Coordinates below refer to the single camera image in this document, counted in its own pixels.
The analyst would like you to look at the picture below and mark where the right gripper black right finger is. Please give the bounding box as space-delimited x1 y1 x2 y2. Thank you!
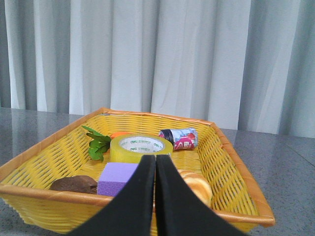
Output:
155 155 245 236

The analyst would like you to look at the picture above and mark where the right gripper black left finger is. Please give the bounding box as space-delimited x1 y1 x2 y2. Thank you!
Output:
68 155 156 236

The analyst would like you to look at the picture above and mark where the yellow packing tape roll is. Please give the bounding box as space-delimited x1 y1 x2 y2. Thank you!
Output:
110 134 173 163

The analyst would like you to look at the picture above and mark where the toy bread loaf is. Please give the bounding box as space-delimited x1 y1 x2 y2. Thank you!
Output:
178 170 213 207

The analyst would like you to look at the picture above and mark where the purple foam block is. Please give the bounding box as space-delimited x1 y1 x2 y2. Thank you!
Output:
97 162 138 197

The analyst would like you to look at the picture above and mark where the brown toy animal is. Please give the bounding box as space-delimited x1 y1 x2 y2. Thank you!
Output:
50 176 97 194

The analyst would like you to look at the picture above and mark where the small printed can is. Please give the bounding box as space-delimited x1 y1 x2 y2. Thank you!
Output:
158 127 198 150

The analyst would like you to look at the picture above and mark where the orange toy carrot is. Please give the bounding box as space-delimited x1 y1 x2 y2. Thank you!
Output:
82 125 130 161

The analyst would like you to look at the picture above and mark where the yellow woven plastic basket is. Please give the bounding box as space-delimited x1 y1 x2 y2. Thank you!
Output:
0 108 276 234

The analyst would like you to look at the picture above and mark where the grey white curtain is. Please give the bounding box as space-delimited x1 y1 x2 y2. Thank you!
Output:
0 0 315 138

